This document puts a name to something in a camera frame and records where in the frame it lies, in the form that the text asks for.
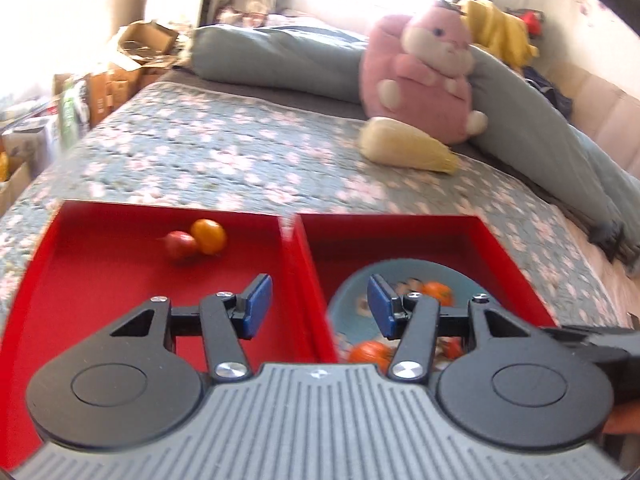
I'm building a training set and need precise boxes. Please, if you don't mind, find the green white package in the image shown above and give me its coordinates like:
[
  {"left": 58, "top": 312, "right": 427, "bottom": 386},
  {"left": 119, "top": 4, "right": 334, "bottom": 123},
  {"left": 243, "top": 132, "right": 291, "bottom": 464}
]
[{"left": 57, "top": 80, "right": 92, "bottom": 141}]

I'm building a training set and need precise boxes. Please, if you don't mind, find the orange-red tomato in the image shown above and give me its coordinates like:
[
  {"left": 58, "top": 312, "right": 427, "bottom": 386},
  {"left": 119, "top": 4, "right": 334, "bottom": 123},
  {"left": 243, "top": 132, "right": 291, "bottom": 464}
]
[{"left": 422, "top": 282, "right": 454, "bottom": 307}]

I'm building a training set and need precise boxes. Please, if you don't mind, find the floral quilted bedspread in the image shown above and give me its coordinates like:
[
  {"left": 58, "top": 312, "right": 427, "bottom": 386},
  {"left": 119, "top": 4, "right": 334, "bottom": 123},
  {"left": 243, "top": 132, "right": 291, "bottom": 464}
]
[{"left": 0, "top": 82, "right": 636, "bottom": 331}]

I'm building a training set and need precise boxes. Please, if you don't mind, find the brown cardboard box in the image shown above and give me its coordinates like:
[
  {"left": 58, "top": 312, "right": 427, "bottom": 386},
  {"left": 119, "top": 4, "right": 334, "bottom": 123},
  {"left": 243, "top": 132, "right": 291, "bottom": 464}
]
[{"left": 54, "top": 62, "right": 166, "bottom": 127}]

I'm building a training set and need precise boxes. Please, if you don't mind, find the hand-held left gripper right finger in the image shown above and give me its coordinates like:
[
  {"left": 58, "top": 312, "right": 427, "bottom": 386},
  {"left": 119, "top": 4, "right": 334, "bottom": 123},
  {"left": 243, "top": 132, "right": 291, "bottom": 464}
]
[{"left": 367, "top": 274, "right": 541, "bottom": 381}]

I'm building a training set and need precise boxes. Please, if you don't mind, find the yellow cloth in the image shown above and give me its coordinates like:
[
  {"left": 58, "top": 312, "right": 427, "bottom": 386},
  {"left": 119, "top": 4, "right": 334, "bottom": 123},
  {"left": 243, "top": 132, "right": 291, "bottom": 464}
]
[{"left": 460, "top": 0, "right": 540, "bottom": 68}]

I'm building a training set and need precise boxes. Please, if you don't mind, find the grey-blue duvet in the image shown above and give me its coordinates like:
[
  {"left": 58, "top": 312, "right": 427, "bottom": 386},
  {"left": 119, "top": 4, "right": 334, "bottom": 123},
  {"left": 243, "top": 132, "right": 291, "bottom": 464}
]
[{"left": 191, "top": 25, "right": 640, "bottom": 263}]

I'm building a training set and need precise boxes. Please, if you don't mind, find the red tomato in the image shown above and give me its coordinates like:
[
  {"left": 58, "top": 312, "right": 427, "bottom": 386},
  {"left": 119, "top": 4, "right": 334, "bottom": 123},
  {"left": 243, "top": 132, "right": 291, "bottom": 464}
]
[{"left": 165, "top": 231, "right": 199, "bottom": 261}]

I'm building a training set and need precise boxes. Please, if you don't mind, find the blue tiger print plate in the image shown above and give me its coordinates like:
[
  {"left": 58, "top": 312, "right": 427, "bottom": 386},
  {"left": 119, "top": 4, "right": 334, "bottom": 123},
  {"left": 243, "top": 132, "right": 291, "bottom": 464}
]
[{"left": 325, "top": 260, "right": 493, "bottom": 366}]

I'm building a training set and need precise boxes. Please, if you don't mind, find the cream corn-shaped pillow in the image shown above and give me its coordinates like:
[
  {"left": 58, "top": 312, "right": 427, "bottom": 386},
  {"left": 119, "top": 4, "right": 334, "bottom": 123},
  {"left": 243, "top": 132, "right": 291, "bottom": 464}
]
[{"left": 357, "top": 117, "right": 462, "bottom": 176}]

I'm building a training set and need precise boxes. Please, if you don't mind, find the orange tomato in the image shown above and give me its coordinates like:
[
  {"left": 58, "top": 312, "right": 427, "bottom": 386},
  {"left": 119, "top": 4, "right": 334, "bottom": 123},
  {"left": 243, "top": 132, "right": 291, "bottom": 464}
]
[
  {"left": 348, "top": 341, "right": 394, "bottom": 365},
  {"left": 190, "top": 218, "right": 227, "bottom": 255}
]

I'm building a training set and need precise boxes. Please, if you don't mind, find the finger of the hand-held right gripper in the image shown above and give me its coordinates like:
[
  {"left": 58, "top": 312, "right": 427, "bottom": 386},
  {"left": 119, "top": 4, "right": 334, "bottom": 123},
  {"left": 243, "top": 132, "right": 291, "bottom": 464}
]
[{"left": 539, "top": 325, "right": 640, "bottom": 367}]

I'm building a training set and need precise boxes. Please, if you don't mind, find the beige padded headboard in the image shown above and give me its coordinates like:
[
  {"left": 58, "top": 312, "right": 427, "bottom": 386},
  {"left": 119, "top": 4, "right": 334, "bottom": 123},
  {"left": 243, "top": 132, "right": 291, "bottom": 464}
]
[{"left": 560, "top": 60, "right": 640, "bottom": 181}]

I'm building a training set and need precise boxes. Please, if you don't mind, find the open cardboard box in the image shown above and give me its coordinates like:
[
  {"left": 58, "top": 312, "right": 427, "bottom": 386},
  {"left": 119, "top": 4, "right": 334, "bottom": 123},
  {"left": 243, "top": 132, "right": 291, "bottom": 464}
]
[{"left": 107, "top": 20, "right": 181, "bottom": 68}]

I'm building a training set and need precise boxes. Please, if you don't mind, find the red cardboard tray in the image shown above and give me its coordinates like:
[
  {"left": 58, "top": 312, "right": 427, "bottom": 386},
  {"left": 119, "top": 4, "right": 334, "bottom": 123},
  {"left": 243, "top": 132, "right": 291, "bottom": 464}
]
[
  {"left": 292, "top": 214, "right": 558, "bottom": 365},
  {"left": 7, "top": 200, "right": 333, "bottom": 461}
]

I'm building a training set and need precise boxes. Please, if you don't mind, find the person's right hand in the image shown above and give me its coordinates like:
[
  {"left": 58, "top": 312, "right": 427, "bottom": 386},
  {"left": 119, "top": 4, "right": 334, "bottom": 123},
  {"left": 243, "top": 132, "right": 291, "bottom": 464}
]
[{"left": 602, "top": 402, "right": 640, "bottom": 436}]

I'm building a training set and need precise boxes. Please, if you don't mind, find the pink plush toy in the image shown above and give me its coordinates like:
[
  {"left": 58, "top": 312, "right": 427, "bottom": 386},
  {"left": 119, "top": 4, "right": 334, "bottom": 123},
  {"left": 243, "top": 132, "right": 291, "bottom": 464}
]
[{"left": 360, "top": 0, "right": 488, "bottom": 146}]

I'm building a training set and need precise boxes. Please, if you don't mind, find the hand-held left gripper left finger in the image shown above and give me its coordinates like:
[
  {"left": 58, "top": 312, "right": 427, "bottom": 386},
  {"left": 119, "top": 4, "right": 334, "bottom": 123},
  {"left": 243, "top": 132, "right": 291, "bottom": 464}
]
[{"left": 107, "top": 274, "right": 273, "bottom": 380}]

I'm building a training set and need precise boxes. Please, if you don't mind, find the dark blue bag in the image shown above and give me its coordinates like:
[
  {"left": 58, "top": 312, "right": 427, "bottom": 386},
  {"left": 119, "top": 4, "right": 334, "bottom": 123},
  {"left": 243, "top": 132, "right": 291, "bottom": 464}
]
[{"left": 525, "top": 67, "right": 573, "bottom": 121}]

